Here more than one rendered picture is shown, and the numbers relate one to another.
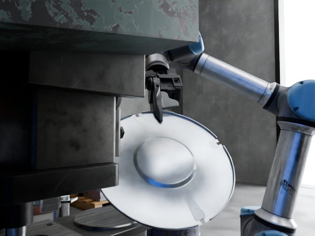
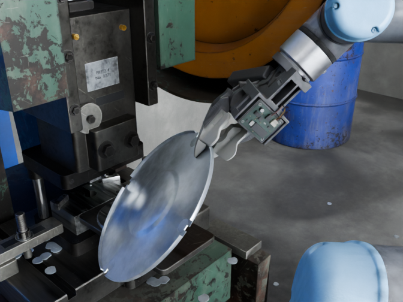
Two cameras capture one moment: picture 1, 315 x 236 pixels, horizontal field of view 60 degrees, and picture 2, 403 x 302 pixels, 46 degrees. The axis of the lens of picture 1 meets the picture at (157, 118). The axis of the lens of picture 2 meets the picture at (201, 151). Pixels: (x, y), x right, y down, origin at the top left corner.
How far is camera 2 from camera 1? 1.02 m
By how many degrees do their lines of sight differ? 90
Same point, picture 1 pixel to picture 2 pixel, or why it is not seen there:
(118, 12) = not seen: outside the picture
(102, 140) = (67, 153)
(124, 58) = not seen: hidden behind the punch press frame
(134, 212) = (110, 222)
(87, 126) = (58, 139)
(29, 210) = (31, 172)
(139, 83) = (65, 120)
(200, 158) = (161, 226)
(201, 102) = not seen: outside the picture
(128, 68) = (56, 106)
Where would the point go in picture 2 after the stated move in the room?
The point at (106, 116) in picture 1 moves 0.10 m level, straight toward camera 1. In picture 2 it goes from (67, 137) to (9, 142)
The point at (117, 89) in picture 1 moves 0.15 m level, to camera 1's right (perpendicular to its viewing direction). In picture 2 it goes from (51, 121) to (24, 162)
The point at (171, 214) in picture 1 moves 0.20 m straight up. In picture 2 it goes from (110, 245) to (99, 144)
